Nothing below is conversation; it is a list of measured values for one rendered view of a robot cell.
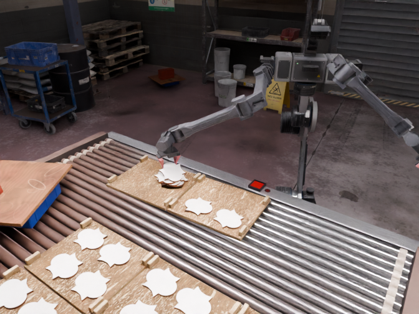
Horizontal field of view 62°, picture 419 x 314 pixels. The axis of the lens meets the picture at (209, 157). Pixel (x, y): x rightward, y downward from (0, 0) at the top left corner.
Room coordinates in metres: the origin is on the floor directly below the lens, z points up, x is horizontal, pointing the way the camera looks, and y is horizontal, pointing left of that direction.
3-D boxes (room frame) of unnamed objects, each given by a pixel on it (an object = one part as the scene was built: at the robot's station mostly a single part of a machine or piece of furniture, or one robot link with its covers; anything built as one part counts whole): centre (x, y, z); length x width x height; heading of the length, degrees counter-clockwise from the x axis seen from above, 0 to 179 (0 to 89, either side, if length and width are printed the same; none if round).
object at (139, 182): (1.65, 0.31, 0.93); 0.41 x 0.35 x 0.02; 59
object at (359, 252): (1.57, -0.02, 0.90); 1.95 x 0.05 x 0.05; 56
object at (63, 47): (5.13, 2.08, 0.44); 0.59 x 0.59 x 0.88
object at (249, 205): (1.44, -0.06, 0.93); 0.41 x 0.35 x 0.02; 59
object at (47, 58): (4.44, 2.21, 0.96); 0.50 x 0.38 x 0.21; 77
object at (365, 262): (1.53, 0.01, 0.90); 1.95 x 0.05 x 0.05; 56
